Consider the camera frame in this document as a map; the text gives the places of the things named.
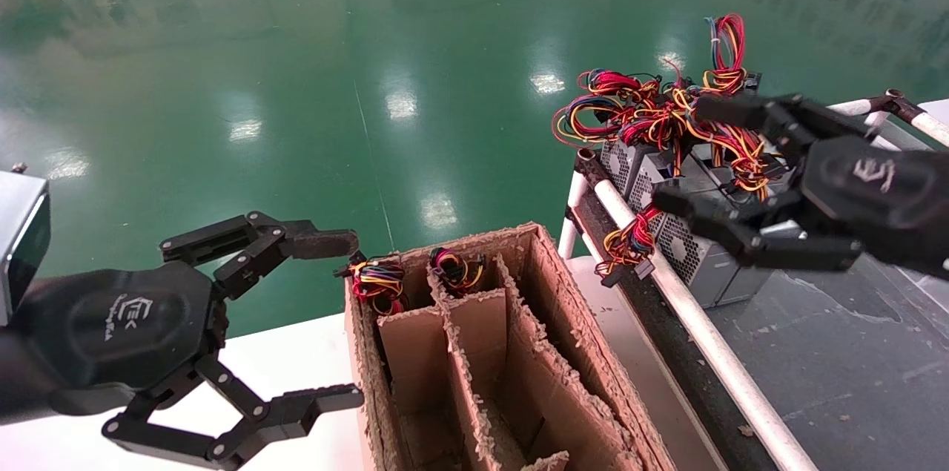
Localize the wires in box left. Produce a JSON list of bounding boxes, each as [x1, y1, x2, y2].
[[335, 252, 410, 316]]

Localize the wires in box right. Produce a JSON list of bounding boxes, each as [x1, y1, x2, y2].
[[429, 247, 486, 295]]

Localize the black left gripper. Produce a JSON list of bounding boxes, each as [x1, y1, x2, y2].
[[15, 210, 366, 471]]

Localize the power supply with coloured wires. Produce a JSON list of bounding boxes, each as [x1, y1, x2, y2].
[[593, 204, 776, 309], [552, 69, 672, 218]]

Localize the brown cardboard divider box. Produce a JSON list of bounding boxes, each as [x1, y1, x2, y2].
[[345, 223, 675, 471]]

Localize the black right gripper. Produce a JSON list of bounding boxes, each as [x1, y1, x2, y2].
[[652, 93, 949, 277]]

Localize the wires in box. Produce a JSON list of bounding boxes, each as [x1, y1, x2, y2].
[[335, 252, 410, 316], [429, 247, 486, 295]]

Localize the grey cart shelf board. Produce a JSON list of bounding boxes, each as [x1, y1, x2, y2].
[[704, 252, 949, 471]]

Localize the coloured wire bundle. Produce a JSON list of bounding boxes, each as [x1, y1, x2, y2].
[[630, 11, 787, 201]]

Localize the white pipe frame cart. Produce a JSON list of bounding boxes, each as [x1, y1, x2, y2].
[[556, 89, 949, 471]]

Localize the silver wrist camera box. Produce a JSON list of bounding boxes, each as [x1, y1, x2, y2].
[[0, 163, 51, 325]]

